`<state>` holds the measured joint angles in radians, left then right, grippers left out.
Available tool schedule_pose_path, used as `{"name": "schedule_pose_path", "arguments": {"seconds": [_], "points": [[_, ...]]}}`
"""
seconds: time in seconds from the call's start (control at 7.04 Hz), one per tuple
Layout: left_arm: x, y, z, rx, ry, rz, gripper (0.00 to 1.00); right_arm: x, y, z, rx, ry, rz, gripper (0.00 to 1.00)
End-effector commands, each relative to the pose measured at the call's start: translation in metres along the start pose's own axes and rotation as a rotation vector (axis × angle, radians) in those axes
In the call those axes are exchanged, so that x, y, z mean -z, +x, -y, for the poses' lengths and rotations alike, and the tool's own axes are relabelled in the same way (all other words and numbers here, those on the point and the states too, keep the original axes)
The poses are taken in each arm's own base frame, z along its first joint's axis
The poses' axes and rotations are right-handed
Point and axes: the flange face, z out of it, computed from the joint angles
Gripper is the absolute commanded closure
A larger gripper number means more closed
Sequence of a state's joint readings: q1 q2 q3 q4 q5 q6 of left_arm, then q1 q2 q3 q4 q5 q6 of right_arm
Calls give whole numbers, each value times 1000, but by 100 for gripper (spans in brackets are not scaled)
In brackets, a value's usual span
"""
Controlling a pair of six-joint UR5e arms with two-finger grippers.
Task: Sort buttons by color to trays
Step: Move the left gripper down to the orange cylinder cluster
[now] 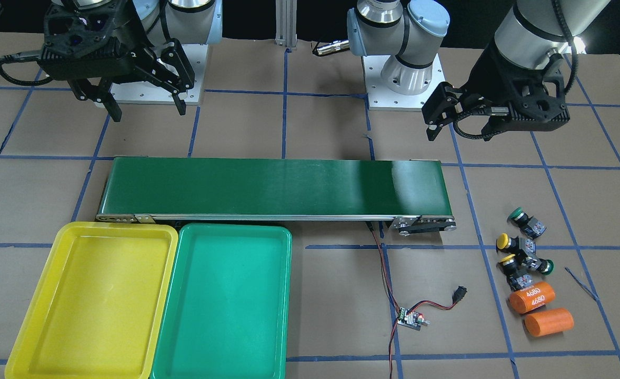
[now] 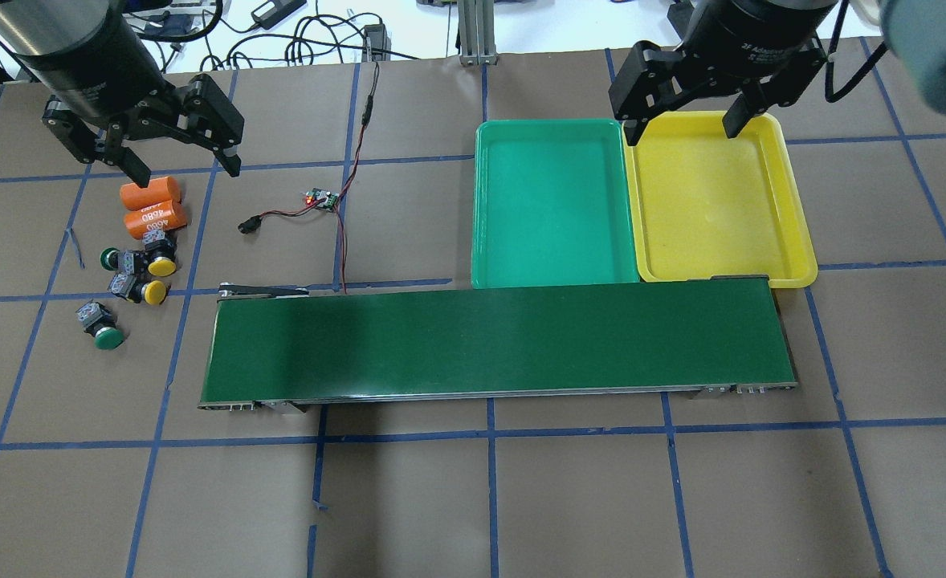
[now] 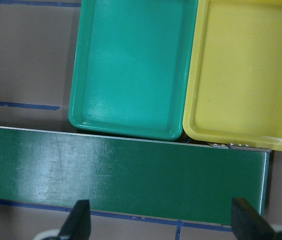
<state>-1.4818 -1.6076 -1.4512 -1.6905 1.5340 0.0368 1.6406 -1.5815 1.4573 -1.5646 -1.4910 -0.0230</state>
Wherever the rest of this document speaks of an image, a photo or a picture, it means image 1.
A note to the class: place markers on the orange cylinder marked 4680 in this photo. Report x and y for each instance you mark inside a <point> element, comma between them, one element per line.
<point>532,297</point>

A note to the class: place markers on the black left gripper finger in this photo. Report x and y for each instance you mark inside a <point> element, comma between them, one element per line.
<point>439,109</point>

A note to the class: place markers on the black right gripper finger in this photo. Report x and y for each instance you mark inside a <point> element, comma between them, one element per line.
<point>100,94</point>
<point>172,72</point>

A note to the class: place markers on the yellow plastic tray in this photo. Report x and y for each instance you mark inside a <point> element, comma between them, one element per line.
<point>98,304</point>

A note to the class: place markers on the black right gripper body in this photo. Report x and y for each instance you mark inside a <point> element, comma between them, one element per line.
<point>131,32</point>

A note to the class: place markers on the green push button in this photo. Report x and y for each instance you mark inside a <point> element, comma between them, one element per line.
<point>529,225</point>
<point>534,263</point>

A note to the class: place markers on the green conveyor belt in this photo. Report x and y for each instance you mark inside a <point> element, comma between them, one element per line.
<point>408,196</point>

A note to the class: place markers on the plain orange cylinder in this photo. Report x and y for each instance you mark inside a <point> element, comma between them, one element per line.
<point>548,322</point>

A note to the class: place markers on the small motor controller board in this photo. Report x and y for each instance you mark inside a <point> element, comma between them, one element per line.
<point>411,319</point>

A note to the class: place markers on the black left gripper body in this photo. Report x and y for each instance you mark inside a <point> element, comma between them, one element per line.
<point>488,73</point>

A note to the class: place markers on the yellow push button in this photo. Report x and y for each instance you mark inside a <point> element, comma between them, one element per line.
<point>517,276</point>
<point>515,245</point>

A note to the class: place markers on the green plastic tray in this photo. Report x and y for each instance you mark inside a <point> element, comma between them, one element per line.
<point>226,312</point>

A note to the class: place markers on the aluminium frame post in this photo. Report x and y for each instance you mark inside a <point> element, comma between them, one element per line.
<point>285,15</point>

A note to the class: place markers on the black barrel connector plug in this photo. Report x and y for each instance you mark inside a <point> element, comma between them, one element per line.
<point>459,294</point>

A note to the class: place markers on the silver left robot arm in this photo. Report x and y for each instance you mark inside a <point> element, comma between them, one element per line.
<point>529,34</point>

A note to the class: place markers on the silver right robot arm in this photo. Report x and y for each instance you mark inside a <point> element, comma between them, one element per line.
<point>190,22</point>

